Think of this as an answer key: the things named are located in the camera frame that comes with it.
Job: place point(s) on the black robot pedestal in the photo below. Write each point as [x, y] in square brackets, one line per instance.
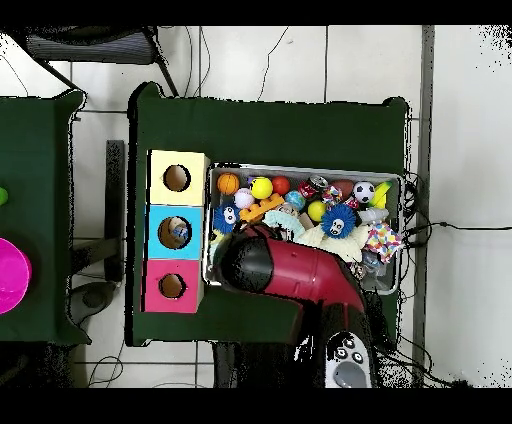
[248, 368]

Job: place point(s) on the orange building block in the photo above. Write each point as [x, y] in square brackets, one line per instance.
[256, 212]

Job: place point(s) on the crushed clear plastic bottle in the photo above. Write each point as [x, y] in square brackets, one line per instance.
[180, 232]

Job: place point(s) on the grey oval stand base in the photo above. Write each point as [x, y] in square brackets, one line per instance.
[94, 298]

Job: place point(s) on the shallow silver mesh bin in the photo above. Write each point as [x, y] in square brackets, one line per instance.
[304, 172]

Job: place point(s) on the blue spiky toy small eyes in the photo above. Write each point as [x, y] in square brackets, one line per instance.
[344, 214]

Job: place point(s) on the dark green table cloth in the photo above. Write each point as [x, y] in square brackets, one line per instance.
[36, 160]
[260, 132]

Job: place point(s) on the small green object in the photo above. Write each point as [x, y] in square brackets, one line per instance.
[2, 196]

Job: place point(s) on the blue spiky toy big eyes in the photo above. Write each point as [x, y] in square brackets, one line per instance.
[220, 222]

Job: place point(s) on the small orange basketball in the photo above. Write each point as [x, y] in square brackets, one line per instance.
[228, 184]

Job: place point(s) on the pink round bowl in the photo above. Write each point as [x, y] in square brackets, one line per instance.
[12, 276]

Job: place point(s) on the yellow smiley ball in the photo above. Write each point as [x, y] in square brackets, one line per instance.
[262, 188]

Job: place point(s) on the wooden box with three holes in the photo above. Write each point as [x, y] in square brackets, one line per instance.
[188, 196]

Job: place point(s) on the cream waffle cloth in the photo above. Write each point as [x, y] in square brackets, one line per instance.
[344, 244]

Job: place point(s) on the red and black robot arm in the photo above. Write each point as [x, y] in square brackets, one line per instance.
[304, 272]

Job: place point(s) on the small soccer ball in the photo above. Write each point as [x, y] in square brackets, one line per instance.
[364, 192]

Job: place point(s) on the mint green waffle cloth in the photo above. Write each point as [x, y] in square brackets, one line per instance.
[280, 218]

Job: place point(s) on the black flat panel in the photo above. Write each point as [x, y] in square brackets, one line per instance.
[115, 200]

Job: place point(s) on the grey crushed bottle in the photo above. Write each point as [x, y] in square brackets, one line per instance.
[372, 216]

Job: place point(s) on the polka dot cloth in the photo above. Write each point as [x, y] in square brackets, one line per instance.
[382, 240]

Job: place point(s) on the black chair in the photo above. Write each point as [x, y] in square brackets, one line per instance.
[88, 50]

